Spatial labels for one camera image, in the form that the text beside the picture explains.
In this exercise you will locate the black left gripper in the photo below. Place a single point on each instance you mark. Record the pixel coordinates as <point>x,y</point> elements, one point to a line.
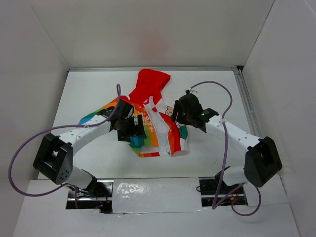
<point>124,136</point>

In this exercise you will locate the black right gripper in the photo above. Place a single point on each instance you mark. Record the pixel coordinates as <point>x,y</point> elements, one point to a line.
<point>175,110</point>

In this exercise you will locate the rainbow children's zip jacket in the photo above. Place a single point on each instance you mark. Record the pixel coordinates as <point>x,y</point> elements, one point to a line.
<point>163,136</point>

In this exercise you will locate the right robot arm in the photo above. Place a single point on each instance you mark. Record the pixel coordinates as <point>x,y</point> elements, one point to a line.
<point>261,157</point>

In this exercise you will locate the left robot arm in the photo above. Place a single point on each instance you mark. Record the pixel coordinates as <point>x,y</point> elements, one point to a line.
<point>56,153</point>

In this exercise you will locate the white front cover panel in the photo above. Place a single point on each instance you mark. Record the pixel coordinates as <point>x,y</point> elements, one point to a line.
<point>156,195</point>

